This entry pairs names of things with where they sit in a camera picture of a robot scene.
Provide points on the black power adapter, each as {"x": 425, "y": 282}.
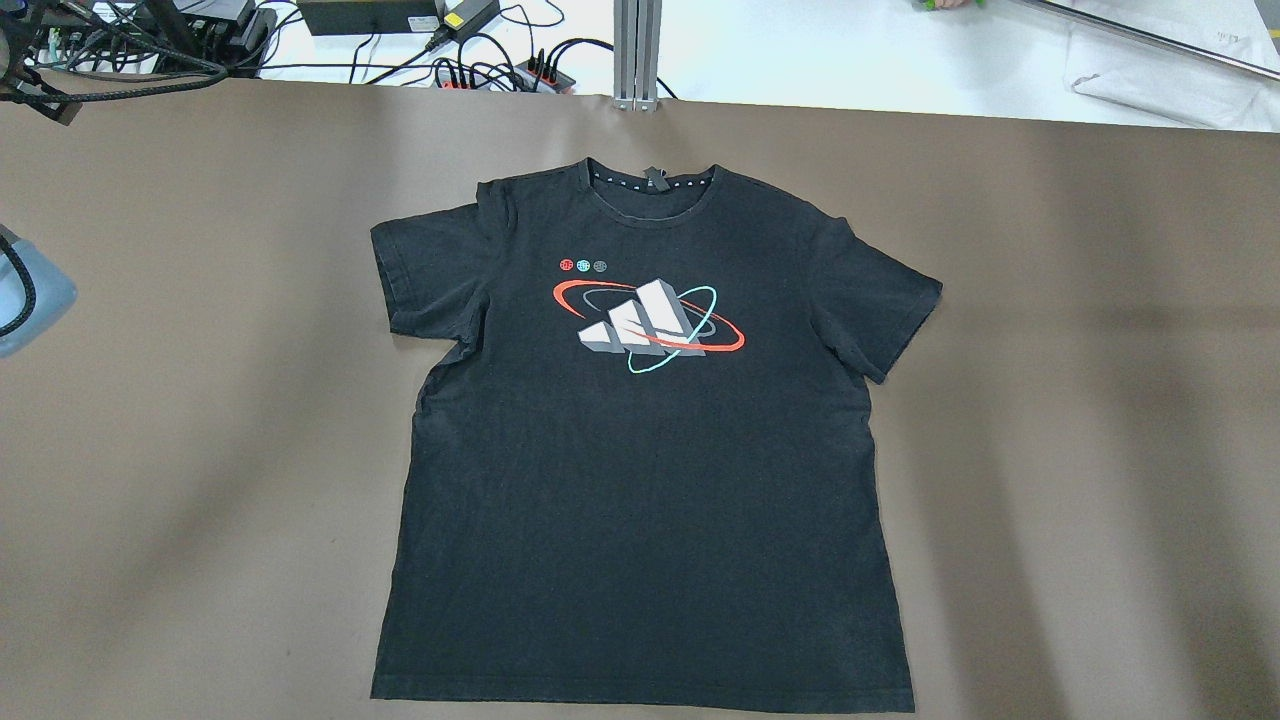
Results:
{"x": 464, "y": 21}

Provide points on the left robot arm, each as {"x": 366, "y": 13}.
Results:
{"x": 35, "y": 293}

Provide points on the black graphic t-shirt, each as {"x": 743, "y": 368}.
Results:
{"x": 644, "y": 473}

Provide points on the clear plastic bag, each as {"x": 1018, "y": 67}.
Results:
{"x": 1177, "y": 87}

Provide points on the aluminium frame post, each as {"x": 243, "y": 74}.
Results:
{"x": 636, "y": 40}

